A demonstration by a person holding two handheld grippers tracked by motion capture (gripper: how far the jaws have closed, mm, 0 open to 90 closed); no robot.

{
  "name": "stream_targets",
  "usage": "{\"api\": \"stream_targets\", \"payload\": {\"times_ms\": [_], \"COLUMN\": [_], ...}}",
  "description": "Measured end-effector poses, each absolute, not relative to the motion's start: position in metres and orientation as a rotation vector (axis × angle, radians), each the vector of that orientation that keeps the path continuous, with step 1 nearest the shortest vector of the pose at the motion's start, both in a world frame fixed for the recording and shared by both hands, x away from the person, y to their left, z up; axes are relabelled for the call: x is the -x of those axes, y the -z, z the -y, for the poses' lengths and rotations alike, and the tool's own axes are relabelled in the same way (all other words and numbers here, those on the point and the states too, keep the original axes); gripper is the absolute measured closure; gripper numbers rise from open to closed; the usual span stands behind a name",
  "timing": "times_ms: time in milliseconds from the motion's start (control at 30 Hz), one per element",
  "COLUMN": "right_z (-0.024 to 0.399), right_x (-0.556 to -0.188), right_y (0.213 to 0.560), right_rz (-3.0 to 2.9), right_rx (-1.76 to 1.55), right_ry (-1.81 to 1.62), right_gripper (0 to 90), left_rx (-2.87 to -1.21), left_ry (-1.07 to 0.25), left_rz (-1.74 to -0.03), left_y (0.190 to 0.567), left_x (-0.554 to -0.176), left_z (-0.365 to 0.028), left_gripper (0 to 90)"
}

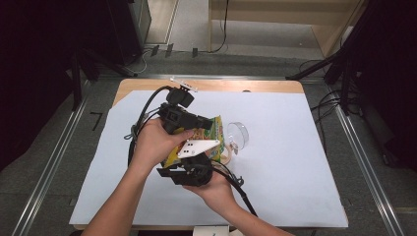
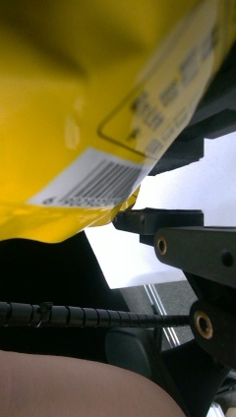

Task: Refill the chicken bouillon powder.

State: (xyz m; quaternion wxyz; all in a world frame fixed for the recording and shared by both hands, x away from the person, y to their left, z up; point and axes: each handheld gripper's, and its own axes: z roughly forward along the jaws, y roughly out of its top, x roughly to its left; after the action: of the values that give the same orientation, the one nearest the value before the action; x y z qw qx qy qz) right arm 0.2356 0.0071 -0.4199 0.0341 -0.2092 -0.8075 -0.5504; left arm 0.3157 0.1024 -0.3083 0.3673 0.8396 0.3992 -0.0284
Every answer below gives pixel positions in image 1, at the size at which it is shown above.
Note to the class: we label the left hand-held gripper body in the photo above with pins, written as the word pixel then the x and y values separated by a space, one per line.
pixel 175 118

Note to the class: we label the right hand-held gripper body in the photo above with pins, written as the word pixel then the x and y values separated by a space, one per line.
pixel 196 172

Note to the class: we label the yellow green spout pouch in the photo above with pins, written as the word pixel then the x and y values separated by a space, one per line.
pixel 214 131

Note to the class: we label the clear glass pitcher with lid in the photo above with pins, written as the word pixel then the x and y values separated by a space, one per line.
pixel 237 134

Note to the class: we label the person's right hand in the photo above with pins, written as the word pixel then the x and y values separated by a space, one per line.
pixel 216 193

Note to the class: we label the person's left hand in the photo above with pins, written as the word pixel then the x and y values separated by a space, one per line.
pixel 154 146

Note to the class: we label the white paper slip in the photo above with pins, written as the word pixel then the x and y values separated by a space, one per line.
pixel 209 231
pixel 235 233

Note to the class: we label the wooden table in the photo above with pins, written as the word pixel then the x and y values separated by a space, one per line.
pixel 262 86

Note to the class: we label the white paper sheet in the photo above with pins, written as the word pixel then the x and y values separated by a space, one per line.
pixel 278 180

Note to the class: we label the black cabinet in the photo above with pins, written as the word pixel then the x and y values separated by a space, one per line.
pixel 128 29

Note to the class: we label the black stand legs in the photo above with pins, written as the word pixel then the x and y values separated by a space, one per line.
pixel 77 78

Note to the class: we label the light wooden shelf unit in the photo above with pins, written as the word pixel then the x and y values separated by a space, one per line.
pixel 262 14

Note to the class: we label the black metal stand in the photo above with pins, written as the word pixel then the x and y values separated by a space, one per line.
pixel 344 49

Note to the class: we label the metal floor rail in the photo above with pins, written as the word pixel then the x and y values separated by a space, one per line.
pixel 367 170
pixel 49 170
pixel 246 76

